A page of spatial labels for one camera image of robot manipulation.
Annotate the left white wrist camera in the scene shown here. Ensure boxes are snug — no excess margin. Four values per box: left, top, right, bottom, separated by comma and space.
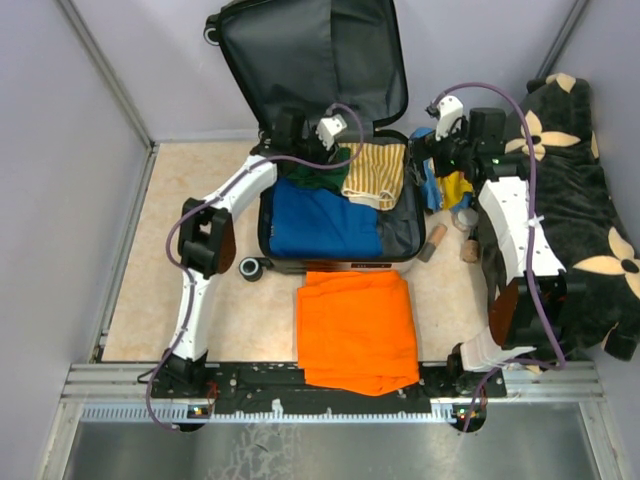
316, 114, 347, 151

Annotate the small white jar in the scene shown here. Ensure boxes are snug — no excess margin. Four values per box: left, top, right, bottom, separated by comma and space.
452, 208, 479, 232

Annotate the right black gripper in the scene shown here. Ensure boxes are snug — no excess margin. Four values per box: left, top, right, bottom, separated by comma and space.
405, 116, 475, 186

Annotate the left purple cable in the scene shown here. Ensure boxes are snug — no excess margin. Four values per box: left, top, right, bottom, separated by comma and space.
144, 102, 365, 432

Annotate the black open suitcase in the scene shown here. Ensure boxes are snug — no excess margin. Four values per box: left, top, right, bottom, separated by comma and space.
204, 0, 426, 281

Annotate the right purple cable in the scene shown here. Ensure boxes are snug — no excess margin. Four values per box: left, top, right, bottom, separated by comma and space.
427, 81, 569, 435

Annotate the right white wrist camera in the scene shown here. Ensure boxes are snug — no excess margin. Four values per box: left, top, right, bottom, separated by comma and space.
426, 95, 464, 141

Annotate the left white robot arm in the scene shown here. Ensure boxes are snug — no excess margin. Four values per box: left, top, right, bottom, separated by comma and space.
150, 103, 346, 397

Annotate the yellow white striped towel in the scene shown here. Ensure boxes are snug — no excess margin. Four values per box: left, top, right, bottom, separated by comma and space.
341, 143, 406, 211

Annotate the orange cloth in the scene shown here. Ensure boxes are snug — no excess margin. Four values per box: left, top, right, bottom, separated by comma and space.
296, 270, 420, 397

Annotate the blue garment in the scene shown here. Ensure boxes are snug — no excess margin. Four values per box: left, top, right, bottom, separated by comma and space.
269, 178, 383, 259

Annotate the cork topped bottle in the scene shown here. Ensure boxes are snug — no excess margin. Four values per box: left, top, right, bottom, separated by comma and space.
460, 229, 480, 264

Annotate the black flower pattern blanket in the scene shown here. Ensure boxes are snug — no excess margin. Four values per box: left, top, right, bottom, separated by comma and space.
503, 73, 639, 361

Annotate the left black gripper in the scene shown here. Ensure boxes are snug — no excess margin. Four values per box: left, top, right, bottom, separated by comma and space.
291, 123, 340, 175

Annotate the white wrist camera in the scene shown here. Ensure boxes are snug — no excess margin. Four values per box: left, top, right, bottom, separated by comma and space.
426, 95, 464, 141
316, 114, 347, 151

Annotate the light blue Pikachu shirt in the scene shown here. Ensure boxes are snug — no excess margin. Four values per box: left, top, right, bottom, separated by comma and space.
409, 127, 473, 213

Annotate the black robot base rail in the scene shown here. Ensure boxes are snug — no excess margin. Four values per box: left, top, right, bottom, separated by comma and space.
151, 361, 483, 415

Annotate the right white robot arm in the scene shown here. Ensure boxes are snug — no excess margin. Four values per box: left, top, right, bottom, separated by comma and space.
411, 95, 570, 396

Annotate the purple cable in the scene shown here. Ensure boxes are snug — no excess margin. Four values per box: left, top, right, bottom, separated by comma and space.
427, 81, 569, 435
144, 102, 365, 432

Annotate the dark green cloth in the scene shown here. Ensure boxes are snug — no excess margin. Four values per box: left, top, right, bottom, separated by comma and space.
279, 161, 349, 194

